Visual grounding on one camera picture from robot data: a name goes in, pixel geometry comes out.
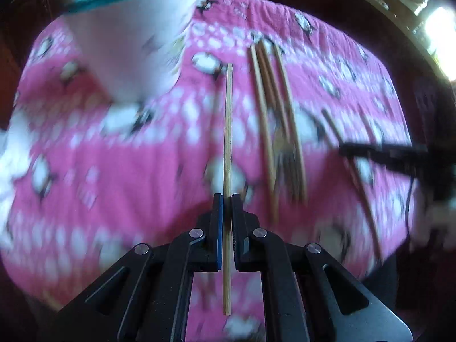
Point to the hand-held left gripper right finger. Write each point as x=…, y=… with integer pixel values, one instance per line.
x=238, y=228

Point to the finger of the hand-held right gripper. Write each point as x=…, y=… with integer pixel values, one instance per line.
x=384, y=155

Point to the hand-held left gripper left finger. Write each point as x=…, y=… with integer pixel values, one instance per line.
x=220, y=235

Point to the wooden chopstick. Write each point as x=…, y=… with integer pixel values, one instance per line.
x=262, y=128
x=368, y=210
x=274, y=82
x=288, y=114
x=228, y=131

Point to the white cup with blue rim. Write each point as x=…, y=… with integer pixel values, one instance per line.
x=135, y=42

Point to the person's right hand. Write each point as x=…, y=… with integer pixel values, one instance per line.
x=431, y=224

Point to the pink penguin tablecloth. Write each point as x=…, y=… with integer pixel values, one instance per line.
x=107, y=171

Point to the white cloth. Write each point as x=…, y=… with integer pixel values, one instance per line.
x=12, y=156

